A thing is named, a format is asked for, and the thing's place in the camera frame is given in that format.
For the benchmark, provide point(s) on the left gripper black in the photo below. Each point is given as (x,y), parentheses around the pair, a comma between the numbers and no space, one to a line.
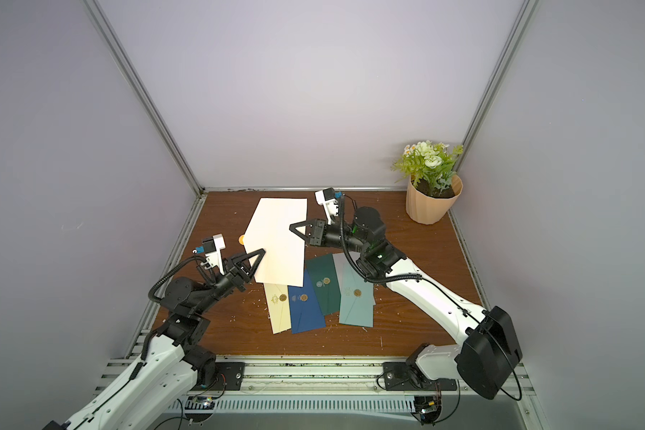
(236,276)

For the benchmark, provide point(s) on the navy blue envelope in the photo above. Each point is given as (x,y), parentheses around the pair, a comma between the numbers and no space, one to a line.
(305,312)

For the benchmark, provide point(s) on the circuit board with wires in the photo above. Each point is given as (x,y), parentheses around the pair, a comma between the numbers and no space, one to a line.
(194,409)
(430,410)

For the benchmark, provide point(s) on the ribbed terracotta plant pot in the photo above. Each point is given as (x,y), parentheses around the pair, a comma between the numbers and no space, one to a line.
(428,210)

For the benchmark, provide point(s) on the white vented cable duct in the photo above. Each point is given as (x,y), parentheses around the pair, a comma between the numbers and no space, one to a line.
(323,404)

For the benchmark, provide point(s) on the dark green envelope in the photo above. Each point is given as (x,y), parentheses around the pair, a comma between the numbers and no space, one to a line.
(323,274)

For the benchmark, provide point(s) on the green plant white flowers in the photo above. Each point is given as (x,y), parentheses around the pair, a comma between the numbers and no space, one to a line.
(429,167)

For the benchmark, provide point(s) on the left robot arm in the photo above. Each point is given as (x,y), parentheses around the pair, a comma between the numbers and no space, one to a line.
(171,361)

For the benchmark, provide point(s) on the cream yellow envelope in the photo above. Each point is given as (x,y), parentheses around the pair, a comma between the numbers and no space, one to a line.
(278,307)

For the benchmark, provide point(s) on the teal envelope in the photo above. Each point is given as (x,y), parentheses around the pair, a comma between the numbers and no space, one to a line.
(357,301)

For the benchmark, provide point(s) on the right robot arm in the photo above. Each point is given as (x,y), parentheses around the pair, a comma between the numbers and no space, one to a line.
(489,346)

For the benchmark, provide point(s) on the left circuit board with wires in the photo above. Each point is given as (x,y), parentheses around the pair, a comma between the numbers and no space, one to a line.
(194,409)

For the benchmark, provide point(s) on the grey envelope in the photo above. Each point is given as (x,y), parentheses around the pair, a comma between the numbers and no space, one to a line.
(341,266)

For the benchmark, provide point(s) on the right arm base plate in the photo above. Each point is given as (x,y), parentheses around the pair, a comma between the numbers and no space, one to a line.
(399,376)

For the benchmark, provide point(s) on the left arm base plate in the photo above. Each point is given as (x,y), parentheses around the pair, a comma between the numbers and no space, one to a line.
(228,376)

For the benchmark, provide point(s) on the right circuit board with wires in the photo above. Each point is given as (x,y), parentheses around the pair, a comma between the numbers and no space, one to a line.
(430,410)

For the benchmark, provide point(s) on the aluminium front rail frame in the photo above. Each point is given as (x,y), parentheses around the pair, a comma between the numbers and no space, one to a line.
(322,374)

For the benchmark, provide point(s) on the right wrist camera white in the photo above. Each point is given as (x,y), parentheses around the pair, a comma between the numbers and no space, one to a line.
(329,199)

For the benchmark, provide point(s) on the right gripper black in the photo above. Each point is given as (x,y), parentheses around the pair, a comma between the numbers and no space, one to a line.
(317,233)

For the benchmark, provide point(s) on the pink envelope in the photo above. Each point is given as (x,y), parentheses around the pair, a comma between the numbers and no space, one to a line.
(269,229)

